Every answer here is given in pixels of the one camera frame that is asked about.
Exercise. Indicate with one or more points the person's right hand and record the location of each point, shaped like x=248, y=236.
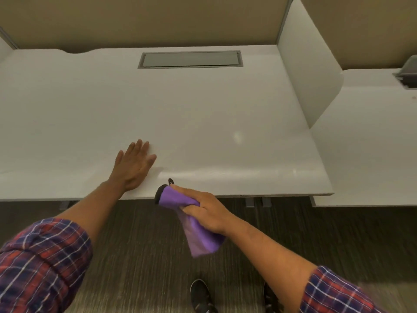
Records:
x=210, y=211

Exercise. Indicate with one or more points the person's left hand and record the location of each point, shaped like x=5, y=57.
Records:
x=132, y=172

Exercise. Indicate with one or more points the person's right thumb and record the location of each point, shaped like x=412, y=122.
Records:
x=185, y=190

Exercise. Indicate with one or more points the person's left little finger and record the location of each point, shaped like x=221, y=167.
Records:
x=120, y=157

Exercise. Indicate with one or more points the person's left thumb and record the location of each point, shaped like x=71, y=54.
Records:
x=151, y=161

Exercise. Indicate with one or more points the person's left middle finger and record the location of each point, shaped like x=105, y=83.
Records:
x=138, y=148

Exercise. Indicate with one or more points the purple cloth with black trim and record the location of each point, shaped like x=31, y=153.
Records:
x=202, y=239

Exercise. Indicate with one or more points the person's right forearm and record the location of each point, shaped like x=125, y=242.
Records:
x=270, y=260

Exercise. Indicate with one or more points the person's left forearm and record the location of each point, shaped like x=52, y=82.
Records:
x=91, y=208

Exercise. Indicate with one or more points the person's black left shoe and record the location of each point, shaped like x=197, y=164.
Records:
x=200, y=296

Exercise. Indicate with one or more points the person's black shoe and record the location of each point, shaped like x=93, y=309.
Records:
x=271, y=301
x=200, y=296

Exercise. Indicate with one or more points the beige wide partition panel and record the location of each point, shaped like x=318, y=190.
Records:
x=146, y=19

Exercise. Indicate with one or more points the plaid left shirt sleeve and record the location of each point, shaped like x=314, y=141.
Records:
x=42, y=267

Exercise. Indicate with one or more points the plaid shirt sleeve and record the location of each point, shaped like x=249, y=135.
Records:
x=42, y=267
x=332, y=293

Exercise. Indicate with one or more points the person's black right shoe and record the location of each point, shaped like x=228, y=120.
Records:
x=271, y=301

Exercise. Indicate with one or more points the white desk divider panel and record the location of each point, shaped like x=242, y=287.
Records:
x=306, y=65
x=5, y=48

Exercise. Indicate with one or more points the plaid right shirt sleeve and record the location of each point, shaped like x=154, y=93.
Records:
x=332, y=293

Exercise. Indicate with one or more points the grey desk leg bracket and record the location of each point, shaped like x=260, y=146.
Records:
x=66, y=205
x=258, y=202

